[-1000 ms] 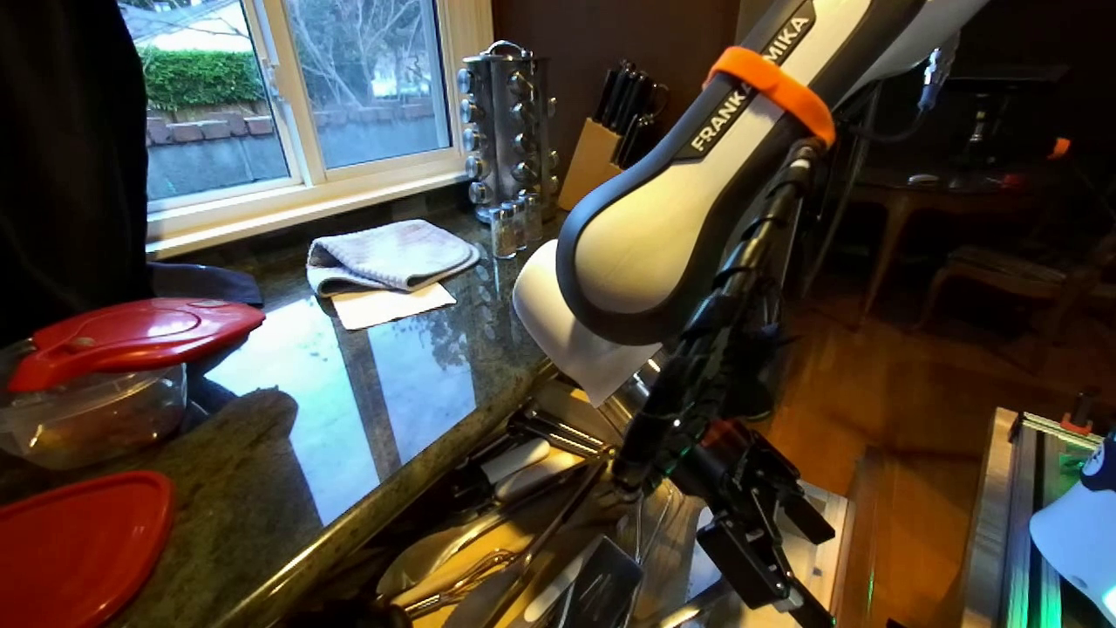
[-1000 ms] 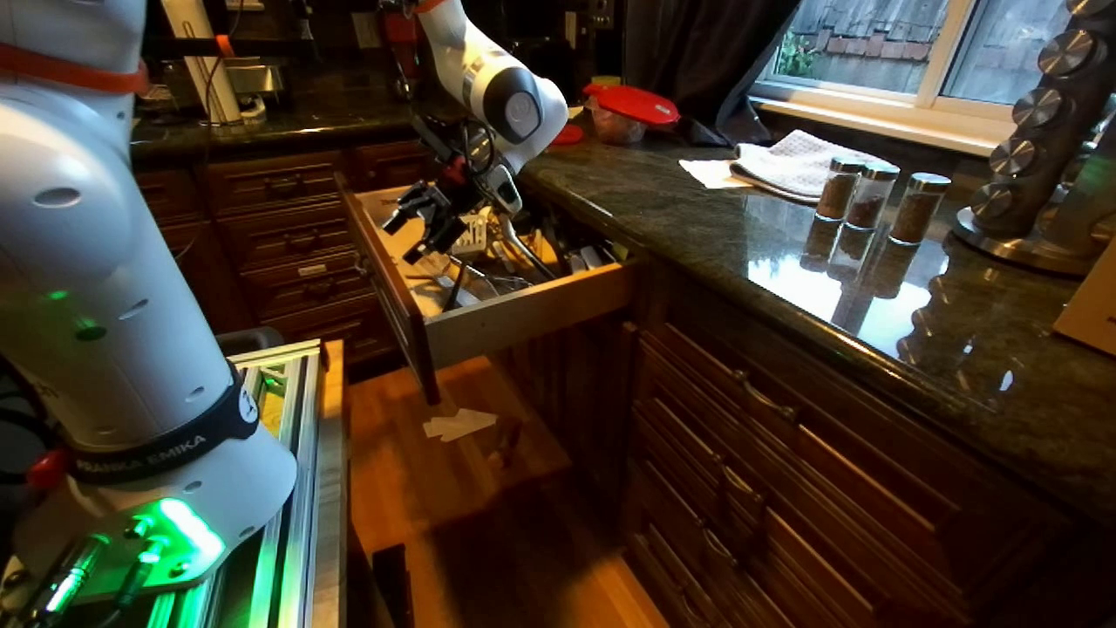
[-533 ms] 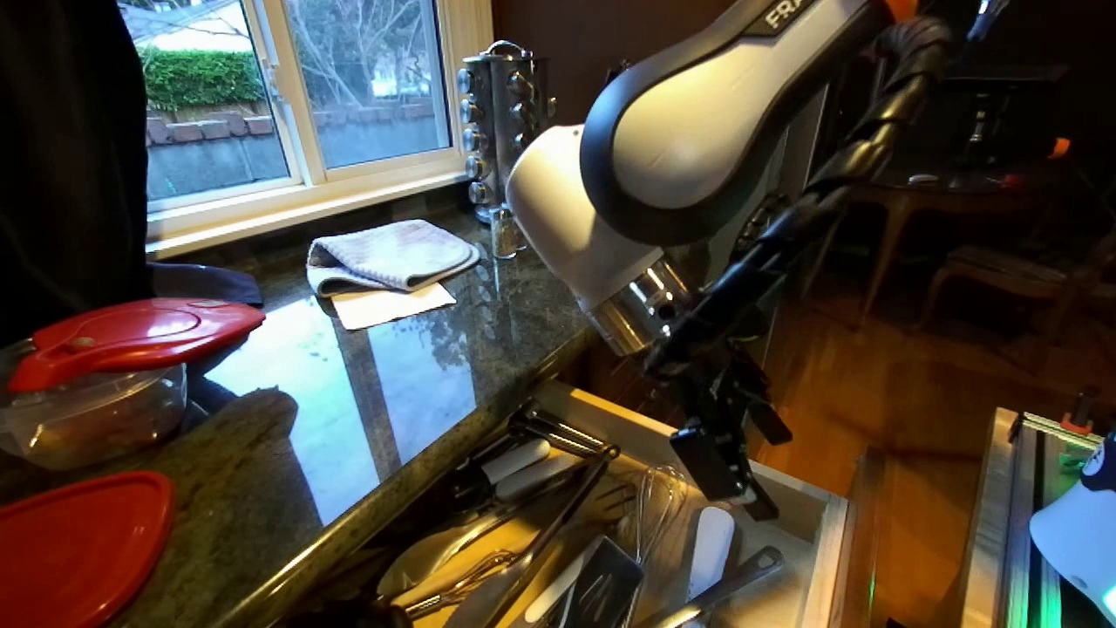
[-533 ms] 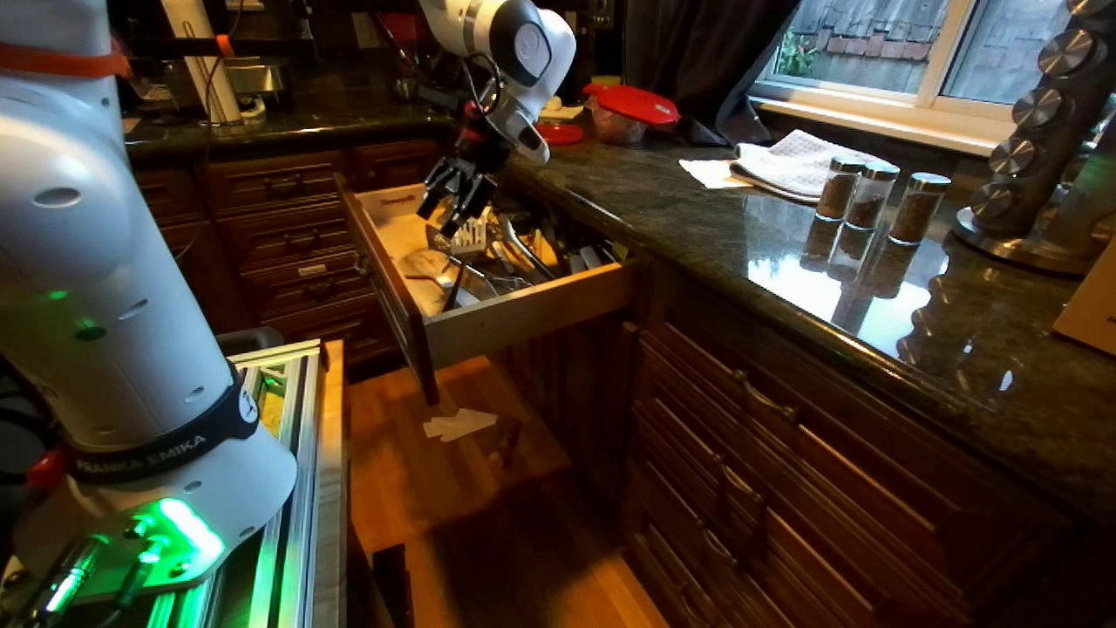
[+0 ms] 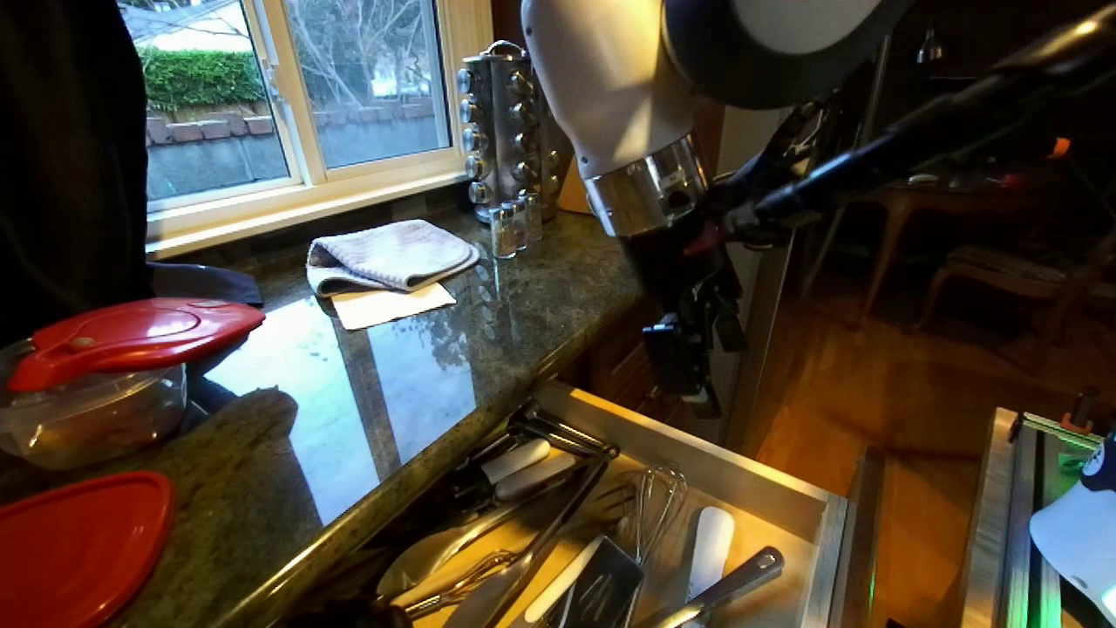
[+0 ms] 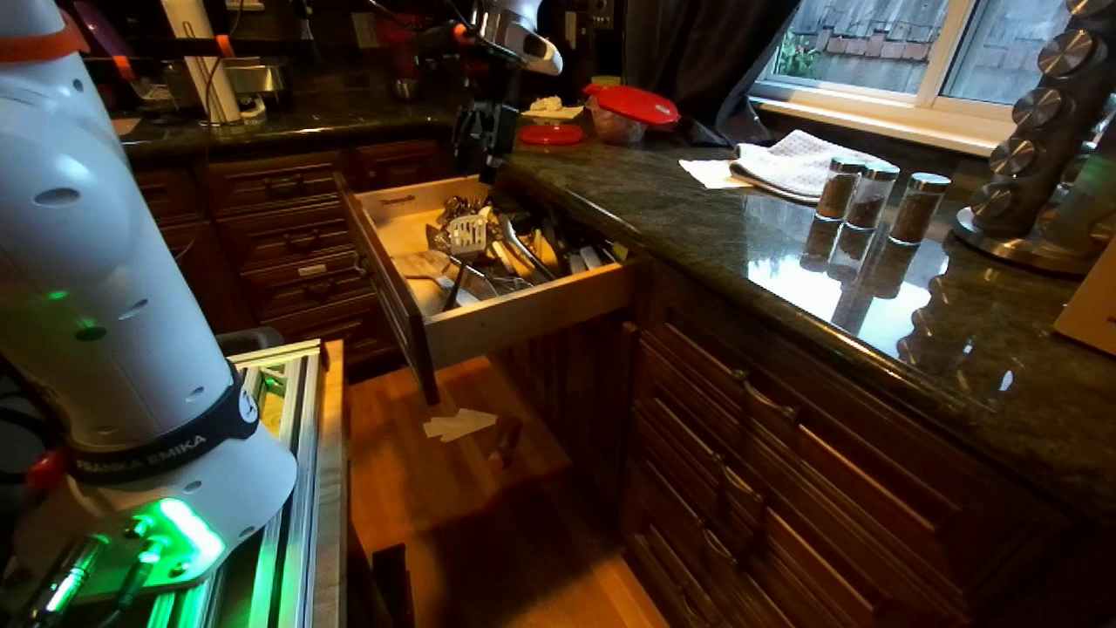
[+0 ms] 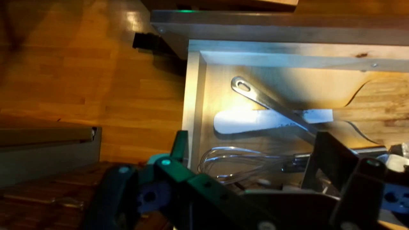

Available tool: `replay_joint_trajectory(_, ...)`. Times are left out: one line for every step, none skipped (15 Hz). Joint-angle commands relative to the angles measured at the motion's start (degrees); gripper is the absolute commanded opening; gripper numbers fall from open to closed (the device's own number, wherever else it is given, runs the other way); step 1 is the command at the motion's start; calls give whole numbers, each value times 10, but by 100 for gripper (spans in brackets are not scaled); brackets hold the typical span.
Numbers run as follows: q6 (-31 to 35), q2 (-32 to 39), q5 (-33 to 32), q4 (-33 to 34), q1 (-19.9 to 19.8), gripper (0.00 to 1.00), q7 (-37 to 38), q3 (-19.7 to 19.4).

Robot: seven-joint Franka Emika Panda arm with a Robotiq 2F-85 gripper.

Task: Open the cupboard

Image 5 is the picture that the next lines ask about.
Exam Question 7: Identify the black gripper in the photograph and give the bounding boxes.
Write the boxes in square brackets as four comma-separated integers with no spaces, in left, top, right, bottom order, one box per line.
[623,225,746,419]

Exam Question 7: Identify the wooden utensil drawer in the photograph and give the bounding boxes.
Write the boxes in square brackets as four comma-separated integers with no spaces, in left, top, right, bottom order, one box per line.
[274,382,885,628]

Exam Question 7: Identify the metal whisk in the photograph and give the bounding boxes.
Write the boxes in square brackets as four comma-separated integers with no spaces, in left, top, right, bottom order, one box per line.
[614,466,690,562]

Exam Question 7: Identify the white spatula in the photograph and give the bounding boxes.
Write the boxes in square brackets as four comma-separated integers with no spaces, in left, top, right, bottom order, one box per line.
[683,503,739,604]

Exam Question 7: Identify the black slotted spatula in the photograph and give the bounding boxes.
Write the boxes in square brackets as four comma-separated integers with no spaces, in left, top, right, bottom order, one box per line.
[555,533,646,628]

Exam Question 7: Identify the chrome spice rack carousel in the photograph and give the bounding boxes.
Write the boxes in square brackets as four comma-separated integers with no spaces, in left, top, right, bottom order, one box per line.
[452,38,561,263]

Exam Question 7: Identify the white paper sheet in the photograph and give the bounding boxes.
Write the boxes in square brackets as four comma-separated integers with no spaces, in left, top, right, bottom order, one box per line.
[326,277,461,336]

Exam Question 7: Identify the grey folded cloth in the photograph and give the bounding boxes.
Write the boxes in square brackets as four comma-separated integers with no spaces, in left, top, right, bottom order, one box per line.
[302,217,482,293]

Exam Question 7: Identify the metal ladle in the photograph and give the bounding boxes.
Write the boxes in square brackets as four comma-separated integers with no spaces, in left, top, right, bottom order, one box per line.
[376,516,516,606]

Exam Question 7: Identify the wooden chair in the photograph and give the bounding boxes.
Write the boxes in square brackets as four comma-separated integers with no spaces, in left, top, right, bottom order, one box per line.
[917,231,1116,341]

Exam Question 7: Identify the dark plate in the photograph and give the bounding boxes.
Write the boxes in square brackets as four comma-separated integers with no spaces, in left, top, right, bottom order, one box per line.
[147,259,268,311]

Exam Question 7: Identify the glass bowl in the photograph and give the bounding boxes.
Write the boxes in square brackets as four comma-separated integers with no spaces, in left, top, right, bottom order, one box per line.
[0,347,193,476]

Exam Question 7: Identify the flat red lid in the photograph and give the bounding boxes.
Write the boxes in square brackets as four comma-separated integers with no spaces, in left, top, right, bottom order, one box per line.
[0,468,179,628]

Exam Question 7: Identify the dark curtain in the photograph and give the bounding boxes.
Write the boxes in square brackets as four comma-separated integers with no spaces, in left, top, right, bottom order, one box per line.
[0,0,154,347]

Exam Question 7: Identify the black handled utensils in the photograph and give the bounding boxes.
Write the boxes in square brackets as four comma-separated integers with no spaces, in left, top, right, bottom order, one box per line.
[510,407,620,466]

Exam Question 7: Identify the metal utensil with grey handle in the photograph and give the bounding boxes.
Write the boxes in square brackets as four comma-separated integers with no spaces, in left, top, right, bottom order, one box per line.
[641,546,789,628]

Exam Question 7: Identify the aluminium robot stand frame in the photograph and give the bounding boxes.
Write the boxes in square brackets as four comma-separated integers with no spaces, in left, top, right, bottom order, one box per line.
[955,405,1116,628]

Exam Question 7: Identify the window with pale frame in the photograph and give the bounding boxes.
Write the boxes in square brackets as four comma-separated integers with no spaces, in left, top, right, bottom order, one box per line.
[115,0,498,259]

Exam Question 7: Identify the red container lid with handle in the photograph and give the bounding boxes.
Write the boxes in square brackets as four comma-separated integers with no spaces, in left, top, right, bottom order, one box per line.
[2,293,268,399]

